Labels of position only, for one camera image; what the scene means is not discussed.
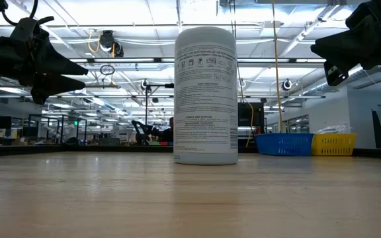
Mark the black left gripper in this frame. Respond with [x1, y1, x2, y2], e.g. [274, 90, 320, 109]
[0, 36, 89, 106]

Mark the long ceiling light bar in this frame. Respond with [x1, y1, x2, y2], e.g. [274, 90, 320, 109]
[0, 94, 326, 99]
[69, 56, 327, 64]

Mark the black upright panel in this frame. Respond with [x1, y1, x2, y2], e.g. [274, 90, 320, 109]
[371, 108, 381, 149]

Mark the yellow plastic basket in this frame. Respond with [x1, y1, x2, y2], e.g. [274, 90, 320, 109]
[311, 133, 357, 156]

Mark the black pole stand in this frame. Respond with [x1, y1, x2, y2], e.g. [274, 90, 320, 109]
[144, 82, 175, 133]

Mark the blue plastic basket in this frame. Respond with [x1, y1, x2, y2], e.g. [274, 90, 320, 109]
[253, 132, 315, 156]

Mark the person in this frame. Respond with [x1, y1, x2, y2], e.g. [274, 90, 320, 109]
[161, 116, 175, 143]

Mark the white plastic cup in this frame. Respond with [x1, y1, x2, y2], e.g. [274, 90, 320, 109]
[173, 26, 239, 165]

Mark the silver ventilation duct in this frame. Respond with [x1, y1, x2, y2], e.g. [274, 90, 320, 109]
[298, 64, 381, 97]

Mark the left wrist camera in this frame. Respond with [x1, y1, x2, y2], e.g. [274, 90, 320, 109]
[10, 15, 56, 46]

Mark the yellow hanging cable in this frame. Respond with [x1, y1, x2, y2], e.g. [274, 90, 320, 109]
[271, 0, 284, 134]

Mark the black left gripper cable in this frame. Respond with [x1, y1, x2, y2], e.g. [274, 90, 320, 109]
[0, 0, 40, 27]

